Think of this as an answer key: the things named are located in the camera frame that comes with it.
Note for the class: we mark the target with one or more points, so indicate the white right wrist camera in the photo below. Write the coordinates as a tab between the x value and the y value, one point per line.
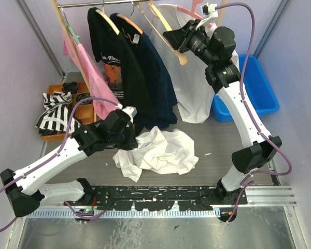
210	13

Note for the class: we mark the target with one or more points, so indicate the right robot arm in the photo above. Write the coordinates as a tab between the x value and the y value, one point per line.
224	77

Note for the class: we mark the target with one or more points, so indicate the black white striped cloth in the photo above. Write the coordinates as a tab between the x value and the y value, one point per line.
56	115

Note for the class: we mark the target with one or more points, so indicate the orange wooden organizer tray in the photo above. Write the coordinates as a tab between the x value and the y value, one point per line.
84	114

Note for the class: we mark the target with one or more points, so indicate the cream wooden hanger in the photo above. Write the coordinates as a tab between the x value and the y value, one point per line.
160	28

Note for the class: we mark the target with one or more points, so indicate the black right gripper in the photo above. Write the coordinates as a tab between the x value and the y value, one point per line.
179	39

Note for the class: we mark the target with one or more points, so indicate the green hanger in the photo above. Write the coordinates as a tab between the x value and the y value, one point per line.
71	31

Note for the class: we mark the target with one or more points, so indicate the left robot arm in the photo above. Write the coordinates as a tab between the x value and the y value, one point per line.
28	189

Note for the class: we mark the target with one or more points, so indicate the navy blue t-shirt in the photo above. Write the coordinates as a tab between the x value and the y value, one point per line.
157	78

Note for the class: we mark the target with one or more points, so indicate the wooden hanger under black shirt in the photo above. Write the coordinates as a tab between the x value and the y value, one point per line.
107	19

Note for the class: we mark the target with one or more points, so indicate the wooden hanger under navy shirt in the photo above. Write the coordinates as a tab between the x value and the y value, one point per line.
130	19

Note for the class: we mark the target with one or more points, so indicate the pink plastic hanger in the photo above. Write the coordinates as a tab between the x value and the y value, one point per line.
189	10

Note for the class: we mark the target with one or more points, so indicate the perforated metal cable tray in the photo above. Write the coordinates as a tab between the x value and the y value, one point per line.
174	213

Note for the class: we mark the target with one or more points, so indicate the green black belt roll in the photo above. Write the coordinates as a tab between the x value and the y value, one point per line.
85	97

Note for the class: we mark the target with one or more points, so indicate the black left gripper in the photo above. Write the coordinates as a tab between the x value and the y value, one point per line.
132	142

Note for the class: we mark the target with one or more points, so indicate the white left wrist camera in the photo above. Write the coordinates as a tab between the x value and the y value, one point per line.
130	111

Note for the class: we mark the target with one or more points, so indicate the white hanging t-shirt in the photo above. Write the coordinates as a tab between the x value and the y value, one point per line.
194	94

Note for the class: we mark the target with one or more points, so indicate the wooden clothes rack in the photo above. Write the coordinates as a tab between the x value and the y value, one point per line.
60	15

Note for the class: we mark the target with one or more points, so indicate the blue plastic bin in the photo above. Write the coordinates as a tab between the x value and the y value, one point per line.
258	89

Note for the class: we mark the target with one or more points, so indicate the black printed t-shirt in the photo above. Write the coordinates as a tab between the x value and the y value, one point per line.
125	77

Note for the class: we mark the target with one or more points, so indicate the pink t-shirt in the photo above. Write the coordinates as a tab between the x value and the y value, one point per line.
98	85

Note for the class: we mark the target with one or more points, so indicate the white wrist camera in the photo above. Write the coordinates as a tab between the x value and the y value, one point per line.
210	13
130	111

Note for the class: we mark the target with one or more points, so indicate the white t-shirt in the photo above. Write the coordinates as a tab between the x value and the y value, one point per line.
163	152
194	94

